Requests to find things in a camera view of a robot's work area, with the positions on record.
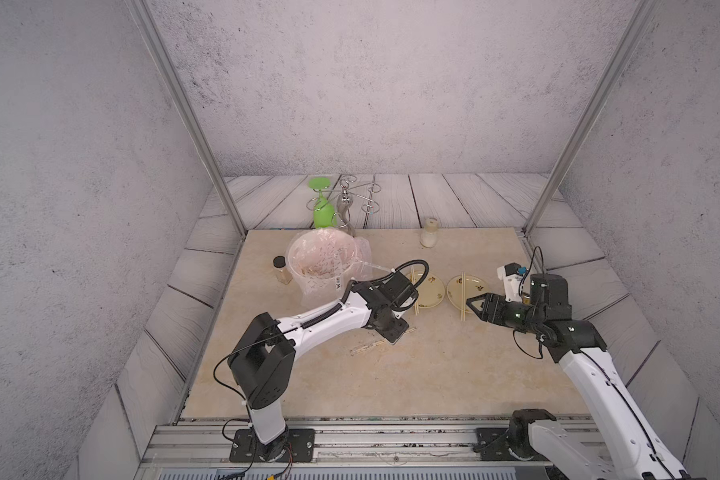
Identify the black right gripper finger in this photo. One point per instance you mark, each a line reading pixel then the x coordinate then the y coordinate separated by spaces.
pixel 478 310
pixel 477 300

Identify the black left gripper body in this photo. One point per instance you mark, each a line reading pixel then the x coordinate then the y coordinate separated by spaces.
pixel 393 328

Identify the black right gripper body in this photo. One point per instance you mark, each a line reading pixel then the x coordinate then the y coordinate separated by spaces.
pixel 515 315

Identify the bamboo chopsticks pair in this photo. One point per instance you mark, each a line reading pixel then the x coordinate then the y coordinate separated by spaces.
pixel 462 304
pixel 414 277

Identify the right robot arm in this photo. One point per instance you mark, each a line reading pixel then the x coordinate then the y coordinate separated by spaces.
pixel 538 304

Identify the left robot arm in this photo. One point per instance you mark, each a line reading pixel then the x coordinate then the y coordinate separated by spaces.
pixel 262 361

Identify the wrapped chopsticks left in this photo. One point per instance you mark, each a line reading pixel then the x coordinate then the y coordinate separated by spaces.
pixel 372 340

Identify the cream plate with characters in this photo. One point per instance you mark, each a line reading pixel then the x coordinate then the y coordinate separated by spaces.
pixel 431 290
pixel 474 286

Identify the white shaker bottle beige cap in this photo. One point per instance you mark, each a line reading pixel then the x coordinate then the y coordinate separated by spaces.
pixel 429 233

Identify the small brown jar black lid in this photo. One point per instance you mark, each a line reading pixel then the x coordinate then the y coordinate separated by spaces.
pixel 282 273

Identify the chrome cup holder stand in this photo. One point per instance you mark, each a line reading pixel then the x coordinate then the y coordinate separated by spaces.
pixel 344 195

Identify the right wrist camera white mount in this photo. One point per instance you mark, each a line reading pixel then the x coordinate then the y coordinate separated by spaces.
pixel 512 275

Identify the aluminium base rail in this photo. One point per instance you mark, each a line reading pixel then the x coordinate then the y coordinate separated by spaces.
pixel 346 448

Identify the right aluminium frame post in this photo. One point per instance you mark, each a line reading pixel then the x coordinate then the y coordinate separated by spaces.
pixel 633 33

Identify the aluminium frame post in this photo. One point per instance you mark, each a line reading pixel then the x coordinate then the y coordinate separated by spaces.
pixel 154 42
pixel 633 33

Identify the left aluminium frame post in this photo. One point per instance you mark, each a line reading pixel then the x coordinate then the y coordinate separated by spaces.
pixel 154 42

